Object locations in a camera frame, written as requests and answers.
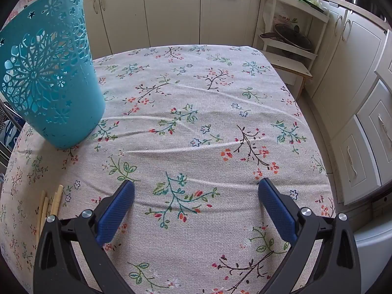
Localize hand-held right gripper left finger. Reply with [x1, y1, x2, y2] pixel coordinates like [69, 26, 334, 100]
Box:
[33, 180, 135, 294]

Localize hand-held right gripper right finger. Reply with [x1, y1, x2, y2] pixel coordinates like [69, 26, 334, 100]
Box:
[258, 178, 362, 294]

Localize bunch of wooden chopsticks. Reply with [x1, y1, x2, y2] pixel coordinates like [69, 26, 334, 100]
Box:
[36, 184, 65, 240]

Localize teal perforated plastic basket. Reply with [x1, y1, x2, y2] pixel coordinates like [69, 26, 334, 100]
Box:
[0, 0, 106, 150]

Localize white appliance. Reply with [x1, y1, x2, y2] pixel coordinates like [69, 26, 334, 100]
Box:
[352, 217, 392, 294]

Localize floral beige tablecloth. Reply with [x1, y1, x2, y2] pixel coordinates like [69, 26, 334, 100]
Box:
[0, 44, 337, 294]

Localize blue white patterned bag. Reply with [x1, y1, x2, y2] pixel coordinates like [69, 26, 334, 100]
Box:
[0, 119, 19, 152]

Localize black pan on shelf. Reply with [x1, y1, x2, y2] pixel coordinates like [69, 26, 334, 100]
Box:
[273, 23, 315, 51]

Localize white tiered storage rack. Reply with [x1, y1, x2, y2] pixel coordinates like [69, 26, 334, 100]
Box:
[253, 0, 331, 100]

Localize cream base kitchen cabinets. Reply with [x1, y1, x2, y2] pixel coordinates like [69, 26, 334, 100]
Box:
[82, 0, 392, 206]

